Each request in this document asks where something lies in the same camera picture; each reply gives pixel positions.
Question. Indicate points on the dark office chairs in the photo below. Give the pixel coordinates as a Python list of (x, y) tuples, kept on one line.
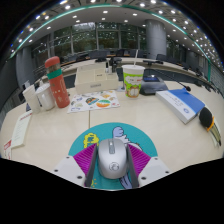
[(100, 54)]

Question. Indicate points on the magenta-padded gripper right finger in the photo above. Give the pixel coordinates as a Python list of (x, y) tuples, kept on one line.
[(153, 168)]

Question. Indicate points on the colourful sticker sheet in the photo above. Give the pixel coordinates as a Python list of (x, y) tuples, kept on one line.
[(95, 101)]

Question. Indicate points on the round teal cartoon mouse pad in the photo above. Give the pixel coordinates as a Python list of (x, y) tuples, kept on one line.
[(106, 131)]

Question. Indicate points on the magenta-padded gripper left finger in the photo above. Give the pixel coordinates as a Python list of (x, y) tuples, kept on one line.
[(70, 168)]

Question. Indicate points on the long curved conference desk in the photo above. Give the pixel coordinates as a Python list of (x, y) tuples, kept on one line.
[(166, 68)]

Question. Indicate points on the blue and white book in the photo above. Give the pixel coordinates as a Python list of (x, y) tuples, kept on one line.
[(181, 103)]

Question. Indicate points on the red drink bottle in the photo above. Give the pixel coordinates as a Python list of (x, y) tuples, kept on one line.
[(58, 85)]

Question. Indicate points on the green printed paper cup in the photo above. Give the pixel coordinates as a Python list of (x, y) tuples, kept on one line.
[(133, 81)]

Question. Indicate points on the black handheld microphone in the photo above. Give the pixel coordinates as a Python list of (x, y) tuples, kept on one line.
[(206, 117)]

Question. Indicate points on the silver computer mouse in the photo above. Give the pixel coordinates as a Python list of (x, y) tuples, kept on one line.
[(112, 160)]

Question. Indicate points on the white lidded mug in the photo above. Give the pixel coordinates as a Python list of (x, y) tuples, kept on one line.
[(45, 97)]

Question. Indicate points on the ceiling lights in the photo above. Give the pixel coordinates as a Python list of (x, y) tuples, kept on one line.
[(106, 11)]

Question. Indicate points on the dark gooseneck desk microphone unit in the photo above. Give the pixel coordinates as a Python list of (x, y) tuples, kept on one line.
[(28, 107), (151, 85)]

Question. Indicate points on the stack of white paper cups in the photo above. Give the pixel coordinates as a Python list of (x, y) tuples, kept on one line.
[(30, 98)]

